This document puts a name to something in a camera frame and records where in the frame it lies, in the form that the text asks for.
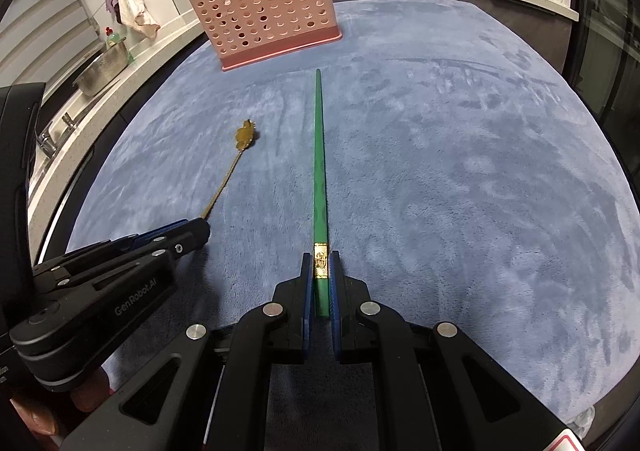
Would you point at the white window blinds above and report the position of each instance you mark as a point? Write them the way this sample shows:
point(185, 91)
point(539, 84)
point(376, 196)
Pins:
point(45, 31)

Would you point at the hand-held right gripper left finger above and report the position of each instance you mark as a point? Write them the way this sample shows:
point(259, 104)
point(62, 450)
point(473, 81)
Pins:
point(306, 281)

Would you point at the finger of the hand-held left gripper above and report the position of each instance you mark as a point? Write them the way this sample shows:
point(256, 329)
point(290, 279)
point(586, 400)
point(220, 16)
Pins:
point(187, 236)
point(100, 253)

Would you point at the gold utensil with leaf end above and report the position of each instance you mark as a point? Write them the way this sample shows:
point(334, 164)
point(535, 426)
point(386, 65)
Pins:
point(245, 136)

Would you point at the chrome faucet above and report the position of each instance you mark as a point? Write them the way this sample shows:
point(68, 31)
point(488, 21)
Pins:
point(47, 138)

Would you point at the stainless steel bowl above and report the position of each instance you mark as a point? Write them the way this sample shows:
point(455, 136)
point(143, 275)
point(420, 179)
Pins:
point(100, 71)

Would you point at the green dish soap bottle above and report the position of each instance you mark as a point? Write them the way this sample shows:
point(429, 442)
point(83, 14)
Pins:
point(116, 38)

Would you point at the green chopstick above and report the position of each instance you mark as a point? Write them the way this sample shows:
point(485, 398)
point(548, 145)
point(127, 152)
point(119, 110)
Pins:
point(319, 171)

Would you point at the dark glass door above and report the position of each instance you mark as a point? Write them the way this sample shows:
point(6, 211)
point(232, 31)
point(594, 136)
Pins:
point(615, 56)

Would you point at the person's left hand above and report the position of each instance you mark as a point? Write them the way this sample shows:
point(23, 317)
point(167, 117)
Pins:
point(90, 391)

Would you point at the pink plastic utensil holder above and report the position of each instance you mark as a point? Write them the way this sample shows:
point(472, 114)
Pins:
point(270, 16)

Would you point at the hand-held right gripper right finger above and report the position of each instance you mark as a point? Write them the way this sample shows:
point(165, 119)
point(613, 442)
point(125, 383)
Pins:
point(336, 281)

